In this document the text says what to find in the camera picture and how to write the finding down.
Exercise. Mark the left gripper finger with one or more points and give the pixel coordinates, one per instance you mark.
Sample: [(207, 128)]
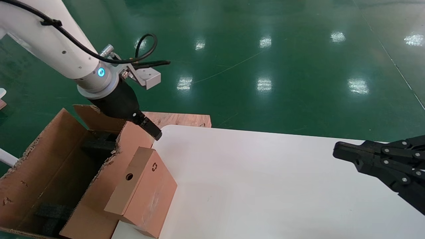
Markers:
[(151, 127)]

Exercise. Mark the wooden board under table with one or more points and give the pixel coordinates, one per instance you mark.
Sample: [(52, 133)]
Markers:
[(179, 119)]

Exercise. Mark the small brown wood piece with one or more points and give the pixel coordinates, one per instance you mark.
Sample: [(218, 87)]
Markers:
[(2, 104)]

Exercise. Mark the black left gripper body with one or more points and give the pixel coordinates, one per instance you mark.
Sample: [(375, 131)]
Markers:
[(119, 99)]

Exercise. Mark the large open cardboard box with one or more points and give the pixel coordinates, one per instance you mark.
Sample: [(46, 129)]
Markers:
[(49, 166)]

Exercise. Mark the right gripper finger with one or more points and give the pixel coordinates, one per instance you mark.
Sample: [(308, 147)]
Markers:
[(398, 147), (391, 172)]

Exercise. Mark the small white plastic piece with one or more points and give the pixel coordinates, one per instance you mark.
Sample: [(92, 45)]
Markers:
[(2, 93)]

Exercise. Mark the white tube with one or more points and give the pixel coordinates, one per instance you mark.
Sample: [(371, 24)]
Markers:
[(6, 157)]

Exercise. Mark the small brown cardboard box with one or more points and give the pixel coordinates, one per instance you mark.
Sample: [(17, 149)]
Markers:
[(149, 199)]

